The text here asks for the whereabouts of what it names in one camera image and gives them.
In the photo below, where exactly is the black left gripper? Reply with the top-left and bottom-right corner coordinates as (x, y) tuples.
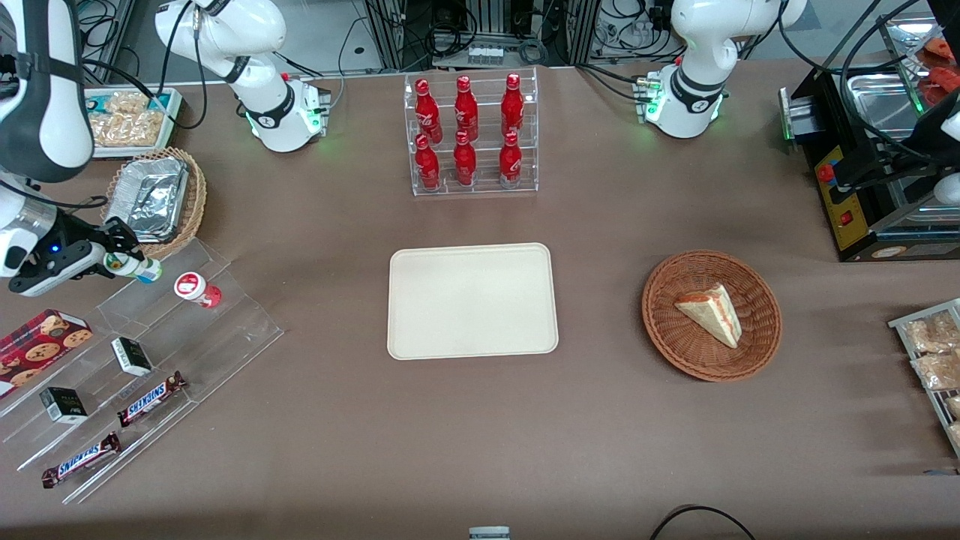
(836, 146), (938, 190)

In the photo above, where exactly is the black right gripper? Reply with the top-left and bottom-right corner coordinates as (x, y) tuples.
(45, 213), (141, 278)

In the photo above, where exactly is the green-lid yogurt cup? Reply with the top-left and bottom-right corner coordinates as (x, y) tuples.
(103, 251), (163, 284)

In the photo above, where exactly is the aluminium foil tray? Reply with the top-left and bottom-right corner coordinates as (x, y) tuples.
(103, 156), (190, 243)

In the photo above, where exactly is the steel tray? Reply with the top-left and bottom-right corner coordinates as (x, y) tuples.
(846, 73), (925, 145)

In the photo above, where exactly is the white snack tray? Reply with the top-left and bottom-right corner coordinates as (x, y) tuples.
(82, 86), (185, 160)

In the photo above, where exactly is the beige plastic tray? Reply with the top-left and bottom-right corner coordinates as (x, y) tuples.
(387, 242), (560, 361)

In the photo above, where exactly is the black toaster oven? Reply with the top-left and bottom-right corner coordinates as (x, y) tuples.
(778, 64), (960, 263)

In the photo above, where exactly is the red-lid yogurt cup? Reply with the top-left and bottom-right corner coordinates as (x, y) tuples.
(174, 271), (224, 310)

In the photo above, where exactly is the light wicker basket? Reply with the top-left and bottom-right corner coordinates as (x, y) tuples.
(100, 147), (208, 263)

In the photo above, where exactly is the small black box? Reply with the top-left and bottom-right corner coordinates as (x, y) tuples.
(39, 386), (89, 425)
(111, 337), (154, 377)

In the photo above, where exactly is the red cookie box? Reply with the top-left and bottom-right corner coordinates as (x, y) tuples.
(0, 309), (94, 398)

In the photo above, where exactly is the clear bag of snacks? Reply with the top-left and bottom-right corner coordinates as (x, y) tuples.
(902, 311), (960, 355)
(911, 352), (960, 391)
(88, 91), (163, 148)

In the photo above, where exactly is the clear acrylic stepped display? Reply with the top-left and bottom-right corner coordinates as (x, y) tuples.
(0, 238), (284, 505)

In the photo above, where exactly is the Snickers chocolate bar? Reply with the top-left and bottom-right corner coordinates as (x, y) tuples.
(41, 433), (122, 489)
(117, 371), (188, 428)

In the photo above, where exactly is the wrapped triangle sandwich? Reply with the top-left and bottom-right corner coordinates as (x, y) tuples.
(673, 283), (743, 350)

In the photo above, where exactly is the brown round wicker basket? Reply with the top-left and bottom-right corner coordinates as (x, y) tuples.
(641, 250), (783, 383)

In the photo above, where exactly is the red cola bottle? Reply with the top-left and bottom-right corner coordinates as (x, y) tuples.
(499, 131), (523, 188)
(453, 130), (477, 187)
(415, 134), (441, 191)
(454, 75), (479, 142)
(415, 79), (443, 144)
(501, 73), (525, 138)

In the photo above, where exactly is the clear acrylic bottle rack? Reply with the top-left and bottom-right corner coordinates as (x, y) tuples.
(403, 66), (539, 197)

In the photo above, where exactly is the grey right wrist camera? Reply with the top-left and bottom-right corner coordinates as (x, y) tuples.
(7, 241), (106, 297)

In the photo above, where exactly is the grey wire tray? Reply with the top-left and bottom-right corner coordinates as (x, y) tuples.
(889, 298), (960, 458)

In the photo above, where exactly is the black cable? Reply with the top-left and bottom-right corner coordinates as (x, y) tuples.
(649, 505), (758, 540)

